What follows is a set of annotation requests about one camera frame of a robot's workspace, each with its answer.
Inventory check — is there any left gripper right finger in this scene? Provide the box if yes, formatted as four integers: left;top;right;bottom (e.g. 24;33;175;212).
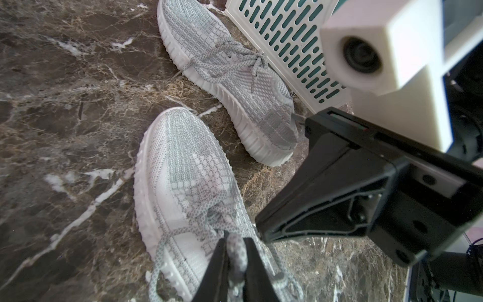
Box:
244;238;280;302

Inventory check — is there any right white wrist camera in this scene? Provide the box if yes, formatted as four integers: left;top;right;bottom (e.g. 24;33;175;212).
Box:
320;1;482;152

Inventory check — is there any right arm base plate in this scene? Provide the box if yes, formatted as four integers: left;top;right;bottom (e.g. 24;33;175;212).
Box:
403;261;452;302

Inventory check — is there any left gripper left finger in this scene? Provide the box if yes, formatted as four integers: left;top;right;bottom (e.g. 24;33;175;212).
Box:
192;239;229;302

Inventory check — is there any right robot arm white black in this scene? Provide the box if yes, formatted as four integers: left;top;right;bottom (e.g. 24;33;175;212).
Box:
255;1;482;267

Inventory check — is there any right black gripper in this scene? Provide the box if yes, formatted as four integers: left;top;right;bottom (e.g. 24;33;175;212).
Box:
255;108;482;267

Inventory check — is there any white plastic file organizer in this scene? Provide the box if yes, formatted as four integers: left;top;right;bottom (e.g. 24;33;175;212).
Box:
225;0;351;113

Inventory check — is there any grey knit sneaker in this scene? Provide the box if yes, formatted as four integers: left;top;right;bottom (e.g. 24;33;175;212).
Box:
157;1;299;167
134;107;304;301

